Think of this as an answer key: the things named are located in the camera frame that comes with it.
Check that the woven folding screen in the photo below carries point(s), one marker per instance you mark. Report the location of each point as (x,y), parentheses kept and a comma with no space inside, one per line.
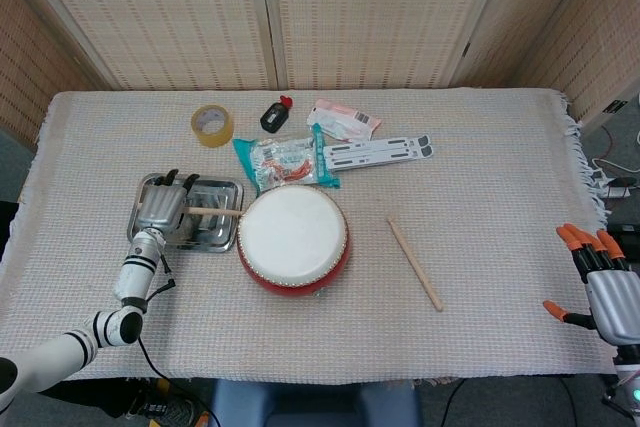
(170,17)

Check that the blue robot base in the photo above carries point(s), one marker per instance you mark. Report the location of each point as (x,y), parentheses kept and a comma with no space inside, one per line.
(315,404)

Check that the yellow packing tape roll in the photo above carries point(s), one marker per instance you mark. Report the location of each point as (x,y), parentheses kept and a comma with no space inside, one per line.
(214,134)

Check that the stainless steel tray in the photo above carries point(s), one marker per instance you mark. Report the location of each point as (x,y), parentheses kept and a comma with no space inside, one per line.
(215,227)

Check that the black red marker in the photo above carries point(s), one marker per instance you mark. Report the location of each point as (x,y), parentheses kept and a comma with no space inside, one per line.
(274,117)

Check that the clear plastic packet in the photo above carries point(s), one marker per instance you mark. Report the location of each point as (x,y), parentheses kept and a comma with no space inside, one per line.
(345,119)

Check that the wooden drumstick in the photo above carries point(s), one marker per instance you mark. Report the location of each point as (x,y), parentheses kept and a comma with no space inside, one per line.
(212,211)
(415,264)

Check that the black box on floor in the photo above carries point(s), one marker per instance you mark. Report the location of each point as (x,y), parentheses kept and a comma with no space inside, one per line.
(625,242)

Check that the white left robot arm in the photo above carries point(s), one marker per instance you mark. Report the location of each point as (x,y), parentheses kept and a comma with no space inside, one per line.
(125,292)

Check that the red drum with white skin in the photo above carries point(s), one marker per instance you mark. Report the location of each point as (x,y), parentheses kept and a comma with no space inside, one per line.
(292,237)

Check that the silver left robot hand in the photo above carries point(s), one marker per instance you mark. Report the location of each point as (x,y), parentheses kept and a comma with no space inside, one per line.
(159,204)

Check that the teal snack packet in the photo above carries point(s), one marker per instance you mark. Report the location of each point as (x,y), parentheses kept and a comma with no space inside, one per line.
(285,164)

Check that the silver orange-tipped right robot hand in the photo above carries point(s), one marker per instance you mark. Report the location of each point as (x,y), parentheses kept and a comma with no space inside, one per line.
(607,292)

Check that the white folding stand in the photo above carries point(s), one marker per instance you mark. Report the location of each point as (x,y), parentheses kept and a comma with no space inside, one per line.
(385,151)

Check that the white woven tablecloth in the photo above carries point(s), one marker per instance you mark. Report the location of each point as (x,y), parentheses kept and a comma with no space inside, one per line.
(450,197)

